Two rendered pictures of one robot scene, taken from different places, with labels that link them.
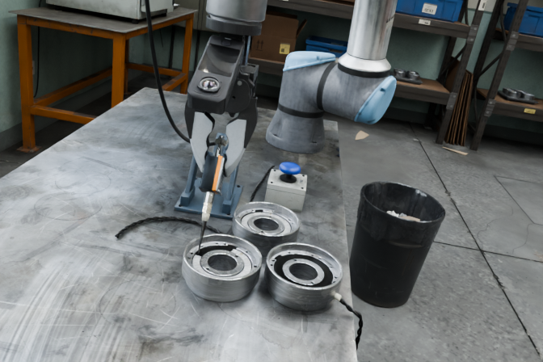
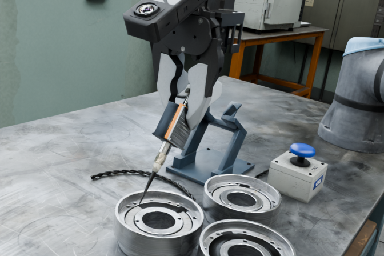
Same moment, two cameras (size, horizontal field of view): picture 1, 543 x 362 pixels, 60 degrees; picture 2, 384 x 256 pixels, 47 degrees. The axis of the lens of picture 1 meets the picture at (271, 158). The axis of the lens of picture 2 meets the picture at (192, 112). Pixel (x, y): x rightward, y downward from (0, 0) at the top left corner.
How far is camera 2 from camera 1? 0.27 m
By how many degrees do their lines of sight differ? 29
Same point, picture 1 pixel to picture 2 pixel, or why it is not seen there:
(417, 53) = not seen: outside the picture
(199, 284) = (118, 232)
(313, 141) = (370, 140)
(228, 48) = not seen: outside the picture
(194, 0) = (329, 21)
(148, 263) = (100, 206)
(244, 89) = (204, 27)
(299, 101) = (354, 90)
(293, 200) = (298, 187)
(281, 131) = (332, 122)
